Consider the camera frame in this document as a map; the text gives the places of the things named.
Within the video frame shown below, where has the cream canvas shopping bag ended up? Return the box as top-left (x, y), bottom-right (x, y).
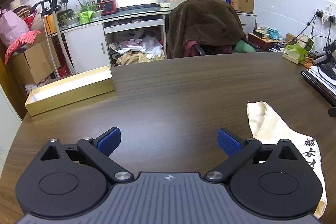
top-left (247, 101), bottom-right (328, 219)

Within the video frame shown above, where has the stack of papers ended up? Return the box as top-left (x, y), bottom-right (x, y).
top-left (306, 67), bottom-right (336, 94)

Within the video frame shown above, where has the blue face mask pack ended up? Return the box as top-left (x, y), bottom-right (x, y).
top-left (267, 28), bottom-right (283, 40)

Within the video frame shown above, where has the dark wooden box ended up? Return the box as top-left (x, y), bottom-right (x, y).
top-left (248, 32), bottom-right (284, 51)

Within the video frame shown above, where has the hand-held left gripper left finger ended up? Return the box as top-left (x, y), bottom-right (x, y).
top-left (39, 127), bottom-right (134, 184)

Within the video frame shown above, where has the straw hat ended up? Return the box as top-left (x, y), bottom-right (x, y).
top-left (9, 0), bottom-right (28, 14)

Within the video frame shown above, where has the black laptop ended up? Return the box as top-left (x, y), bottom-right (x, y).
top-left (301, 70), bottom-right (336, 105)

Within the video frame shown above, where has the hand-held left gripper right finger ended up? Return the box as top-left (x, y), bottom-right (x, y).
top-left (204, 129), bottom-right (301, 184)

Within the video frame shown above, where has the black computer mouse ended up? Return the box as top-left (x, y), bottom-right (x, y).
top-left (320, 64), bottom-right (336, 81)

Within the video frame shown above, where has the white power strip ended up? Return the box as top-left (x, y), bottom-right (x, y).
top-left (314, 7), bottom-right (336, 23)

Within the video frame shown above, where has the green tissue pack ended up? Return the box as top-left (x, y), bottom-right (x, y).
top-left (282, 44), bottom-right (307, 64)

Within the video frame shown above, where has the green plastic bag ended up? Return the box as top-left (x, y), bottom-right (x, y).
top-left (78, 11), bottom-right (94, 25)

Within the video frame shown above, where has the potted green plant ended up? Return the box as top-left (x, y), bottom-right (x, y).
top-left (79, 2), bottom-right (103, 22)
top-left (57, 10), bottom-right (80, 27)

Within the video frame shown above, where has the large brown cardboard box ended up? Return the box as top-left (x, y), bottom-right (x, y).
top-left (10, 40), bottom-right (61, 85)

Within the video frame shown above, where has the gold rectangular box lid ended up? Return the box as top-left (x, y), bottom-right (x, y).
top-left (24, 65), bottom-right (116, 117)

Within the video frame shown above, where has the pink bag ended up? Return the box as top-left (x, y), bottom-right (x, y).
top-left (0, 10), bottom-right (30, 48)

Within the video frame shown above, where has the red knitted cloth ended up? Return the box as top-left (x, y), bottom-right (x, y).
top-left (4, 30), bottom-right (42, 66)

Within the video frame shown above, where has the green chair cushion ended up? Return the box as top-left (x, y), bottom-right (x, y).
top-left (233, 39), bottom-right (263, 53)

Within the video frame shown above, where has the white cabinet counter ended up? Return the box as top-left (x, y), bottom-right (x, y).
top-left (58, 7), bottom-right (257, 74)

